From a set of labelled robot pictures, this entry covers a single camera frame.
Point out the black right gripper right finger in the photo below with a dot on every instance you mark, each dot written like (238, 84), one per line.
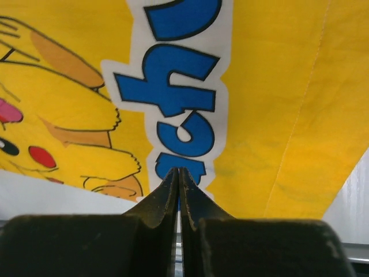
(215, 243)

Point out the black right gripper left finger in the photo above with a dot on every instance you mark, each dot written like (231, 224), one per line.
(139, 242)

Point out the yellow Pikachu placemat cloth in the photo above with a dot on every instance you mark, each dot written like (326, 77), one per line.
(264, 102)

